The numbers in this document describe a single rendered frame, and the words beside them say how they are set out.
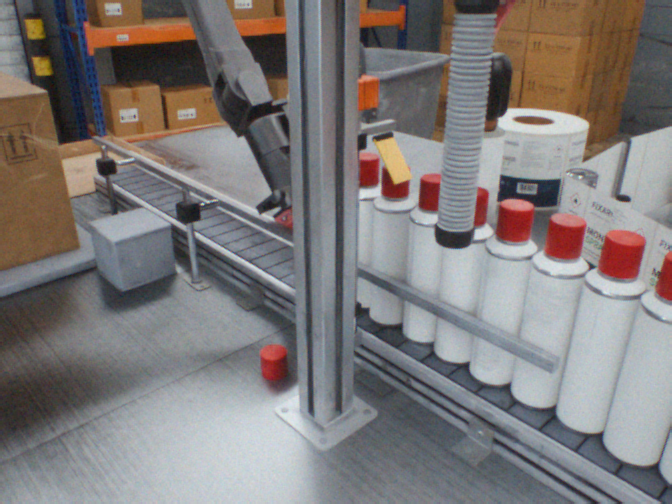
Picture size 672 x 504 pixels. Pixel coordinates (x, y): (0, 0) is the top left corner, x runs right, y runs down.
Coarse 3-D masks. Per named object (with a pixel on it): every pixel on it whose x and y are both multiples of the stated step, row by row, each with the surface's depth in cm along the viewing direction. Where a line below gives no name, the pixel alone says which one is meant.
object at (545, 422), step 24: (120, 168) 132; (144, 192) 118; (168, 192) 118; (216, 216) 107; (216, 240) 98; (240, 240) 98; (264, 240) 98; (264, 264) 90; (288, 264) 90; (384, 336) 73; (432, 360) 69; (504, 408) 61; (552, 432) 58; (600, 456) 55; (624, 480) 53; (648, 480) 52
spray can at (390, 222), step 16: (384, 176) 67; (384, 192) 68; (400, 192) 67; (384, 208) 68; (400, 208) 68; (384, 224) 69; (400, 224) 68; (384, 240) 69; (400, 240) 69; (384, 256) 70; (400, 256) 70; (384, 272) 71; (400, 272) 71; (384, 304) 73; (400, 304) 73; (384, 320) 74; (400, 320) 74
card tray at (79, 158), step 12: (72, 144) 154; (84, 144) 156; (120, 144) 158; (72, 156) 155; (84, 156) 156; (96, 156) 156; (120, 156) 155; (144, 156) 149; (156, 156) 143; (72, 168) 147; (84, 168) 147; (96, 168) 147; (72, 180) 139; (84, 180) 139; (72, 192) 131; (84, 192) 131
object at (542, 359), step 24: (96, 144) 125; (144, 168) 110; (192, 192) 98; (240, 216) 89; (264, 216) 86; (288, 240) 81; (360, 264) 72; (384, 288) 69; (408, 288) 67; (432, 312) 65; (456, 312) 63; (480, 336) 61; (504, 336) 59; (528, 360) 57; (552, 360) 55
